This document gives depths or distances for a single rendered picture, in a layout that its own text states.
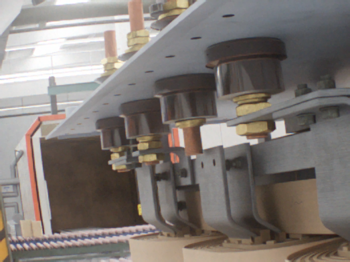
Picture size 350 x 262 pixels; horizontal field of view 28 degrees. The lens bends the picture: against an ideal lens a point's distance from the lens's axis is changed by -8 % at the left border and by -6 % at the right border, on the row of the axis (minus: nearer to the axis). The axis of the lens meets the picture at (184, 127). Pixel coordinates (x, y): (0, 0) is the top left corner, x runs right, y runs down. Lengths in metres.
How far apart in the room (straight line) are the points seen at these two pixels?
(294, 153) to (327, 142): 0.21
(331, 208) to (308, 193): 0.27
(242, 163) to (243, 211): 0.08
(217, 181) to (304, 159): 0.22
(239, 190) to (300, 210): 0.13
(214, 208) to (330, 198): 0.41
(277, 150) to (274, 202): 0.16
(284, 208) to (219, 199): 0.11
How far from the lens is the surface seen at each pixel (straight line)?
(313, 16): 0.84
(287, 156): 1.06
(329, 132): 0.82
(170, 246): 1.50
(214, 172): 1.19
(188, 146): 1.21
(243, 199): 1.21
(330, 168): 0.83
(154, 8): 1.24
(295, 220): 1.16
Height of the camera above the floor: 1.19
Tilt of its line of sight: 4 degrees up
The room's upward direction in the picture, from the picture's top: 7 degrees counter-clockwise
